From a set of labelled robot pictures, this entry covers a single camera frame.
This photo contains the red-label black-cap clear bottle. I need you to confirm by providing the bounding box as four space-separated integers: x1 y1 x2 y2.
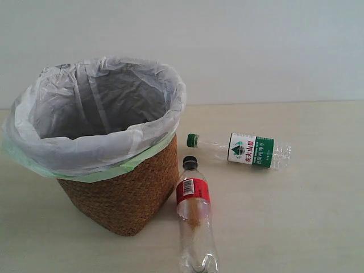
176 156 219 272

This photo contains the woven wicker waste basket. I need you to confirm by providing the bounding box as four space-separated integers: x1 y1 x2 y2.
58 137 179 236

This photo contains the white plastic bin liner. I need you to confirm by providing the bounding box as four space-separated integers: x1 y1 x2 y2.
2 56 187 183

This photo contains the green-cap clear water bottle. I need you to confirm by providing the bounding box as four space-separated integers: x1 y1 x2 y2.
186 133 292 169

